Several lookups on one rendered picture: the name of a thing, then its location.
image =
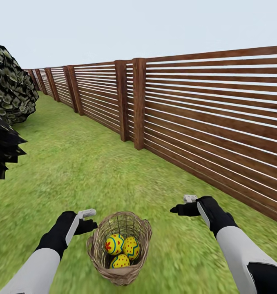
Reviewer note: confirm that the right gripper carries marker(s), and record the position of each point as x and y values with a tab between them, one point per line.
183	210

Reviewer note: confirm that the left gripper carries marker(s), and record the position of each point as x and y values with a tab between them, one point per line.
87	226

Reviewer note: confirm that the wicker basket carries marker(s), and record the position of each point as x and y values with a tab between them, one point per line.
119	276

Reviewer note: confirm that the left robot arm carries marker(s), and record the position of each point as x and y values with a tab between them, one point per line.
37	274

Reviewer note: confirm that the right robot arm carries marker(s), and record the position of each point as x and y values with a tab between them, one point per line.
253	271

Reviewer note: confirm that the easter egg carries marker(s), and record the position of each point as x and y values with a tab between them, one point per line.
132	248
115	244
120	260

